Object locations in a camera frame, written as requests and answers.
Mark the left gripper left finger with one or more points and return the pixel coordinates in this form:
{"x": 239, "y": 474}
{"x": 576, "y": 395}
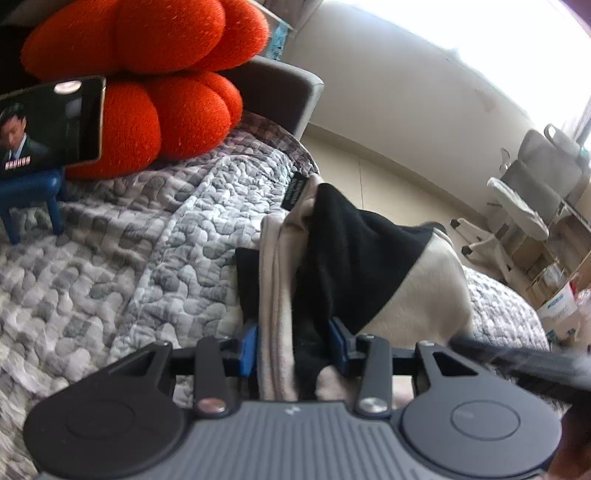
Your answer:
{"x": 211, "y": 363}

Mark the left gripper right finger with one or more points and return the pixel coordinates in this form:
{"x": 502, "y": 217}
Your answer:
{"x": 374, "y": 361}

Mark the beige garment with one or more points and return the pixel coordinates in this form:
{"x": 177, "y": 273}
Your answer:
{"x": 415, "y": 295}

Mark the black t-shirt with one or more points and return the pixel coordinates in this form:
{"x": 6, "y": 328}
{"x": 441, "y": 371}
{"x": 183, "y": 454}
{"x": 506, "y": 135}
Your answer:
{"x": 351, "y": 272}

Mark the white blue paper bag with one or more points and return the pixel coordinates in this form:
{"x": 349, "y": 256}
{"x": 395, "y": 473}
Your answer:
{"x": 559, "y": 316}

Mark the wooden corner desk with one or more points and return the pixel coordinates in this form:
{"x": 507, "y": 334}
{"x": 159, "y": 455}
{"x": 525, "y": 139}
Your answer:
{"x": 548, "y": 265}

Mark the grey pebble-pattern quilt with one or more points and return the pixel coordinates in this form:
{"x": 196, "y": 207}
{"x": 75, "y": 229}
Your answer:
{"x": 143, "y": 257}

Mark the grey mesh office chair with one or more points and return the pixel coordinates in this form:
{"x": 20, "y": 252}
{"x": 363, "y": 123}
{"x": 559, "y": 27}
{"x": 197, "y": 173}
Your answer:
{"x": 551, "y": 169}

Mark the small blue stool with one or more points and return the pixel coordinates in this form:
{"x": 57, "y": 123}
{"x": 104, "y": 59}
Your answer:
{"x": 19, "y": 192}

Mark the smartphone showing video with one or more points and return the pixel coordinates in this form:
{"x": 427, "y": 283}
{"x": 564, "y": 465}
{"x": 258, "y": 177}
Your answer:
{"x": 57, "y": 124}

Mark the orange knot cushion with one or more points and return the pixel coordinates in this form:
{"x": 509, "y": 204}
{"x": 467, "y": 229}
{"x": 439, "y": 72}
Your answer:
{"x": 165, "y": 98}

